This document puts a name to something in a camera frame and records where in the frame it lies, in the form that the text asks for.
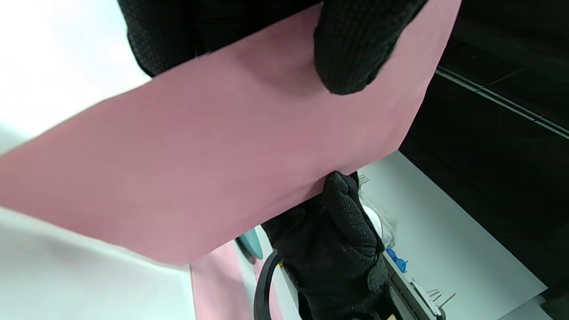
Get person's left hand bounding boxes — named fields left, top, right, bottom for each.
left=118, top=0, right=427, bottom=95

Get person's right hand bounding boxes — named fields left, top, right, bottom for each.
left=262, top=171, right=401, bottom=320

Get pink paper sheet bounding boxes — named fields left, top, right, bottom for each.
left=0, top=0, right=463, bottom=267
left=190, top=241, right=285, bottom=320

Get teal round plate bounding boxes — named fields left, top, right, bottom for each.
left=235, top=228, right=264, bottom=262

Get grey storage shelf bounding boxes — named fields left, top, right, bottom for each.
left=382, top=247, right=458, bottom=320

